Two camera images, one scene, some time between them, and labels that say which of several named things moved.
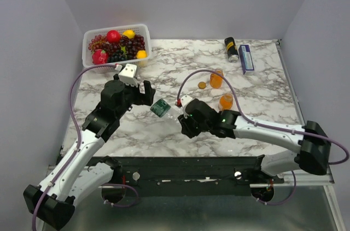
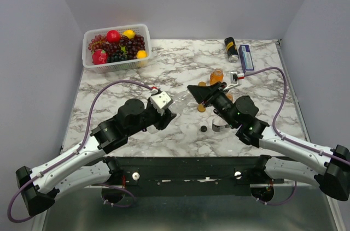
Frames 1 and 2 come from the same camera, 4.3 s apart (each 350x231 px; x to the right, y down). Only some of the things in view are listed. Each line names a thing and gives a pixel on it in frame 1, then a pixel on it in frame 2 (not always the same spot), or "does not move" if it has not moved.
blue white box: [246, 60] does not move
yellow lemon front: [141, 54] does not move
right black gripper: [186, 128] to [202, 93]
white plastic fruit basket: [141, 29] does not move
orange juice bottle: [216, 80] does not move
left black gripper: [144, 99] to [163, 120]
